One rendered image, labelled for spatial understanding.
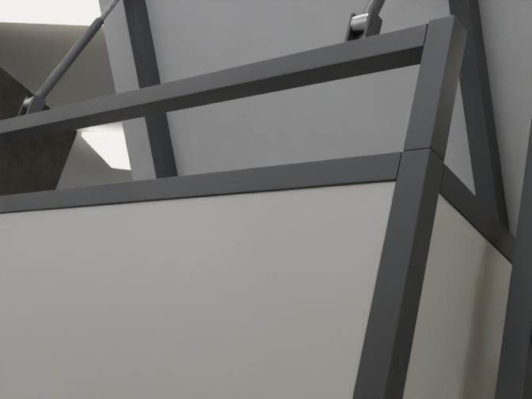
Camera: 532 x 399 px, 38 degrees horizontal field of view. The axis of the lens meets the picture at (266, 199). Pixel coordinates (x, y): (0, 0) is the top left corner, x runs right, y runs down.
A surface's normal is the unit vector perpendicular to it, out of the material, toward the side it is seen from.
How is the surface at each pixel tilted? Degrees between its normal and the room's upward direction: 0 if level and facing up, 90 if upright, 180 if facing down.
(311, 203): 90
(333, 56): 90
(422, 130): 90
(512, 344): 90
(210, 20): 127
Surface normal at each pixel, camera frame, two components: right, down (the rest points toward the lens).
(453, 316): 0.76, -0.06
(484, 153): -0.62, 0.19
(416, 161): -0.60, -0.44
